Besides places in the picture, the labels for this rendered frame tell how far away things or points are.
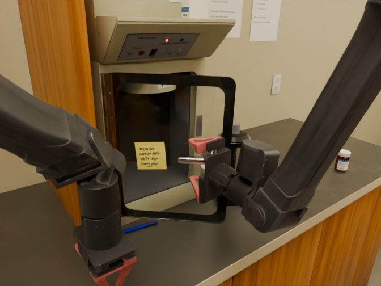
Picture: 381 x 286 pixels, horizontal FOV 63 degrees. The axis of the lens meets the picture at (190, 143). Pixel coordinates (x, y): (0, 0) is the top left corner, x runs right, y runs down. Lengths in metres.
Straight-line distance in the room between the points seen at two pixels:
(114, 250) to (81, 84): 0.34
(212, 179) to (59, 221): 0.56
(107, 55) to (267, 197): 0.45
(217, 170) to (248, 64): 1.13
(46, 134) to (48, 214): 0.73
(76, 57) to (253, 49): 1.19
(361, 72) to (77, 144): 0.35
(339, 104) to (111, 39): 0.46
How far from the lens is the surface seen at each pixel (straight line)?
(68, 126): 0.39
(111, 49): 0.71
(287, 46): 1.92
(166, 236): 0.91
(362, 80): 0.43
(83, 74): 0.66
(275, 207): 0.51
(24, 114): 0.34
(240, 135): 0.96
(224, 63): 1.57
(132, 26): 0.68
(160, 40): 0.74
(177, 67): 0.87
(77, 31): 0.65
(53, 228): 1.01
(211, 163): 0.62
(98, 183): 0.44
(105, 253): 0.49
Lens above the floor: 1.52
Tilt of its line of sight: 22 degrees down
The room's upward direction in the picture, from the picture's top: 2 degrees clockwise
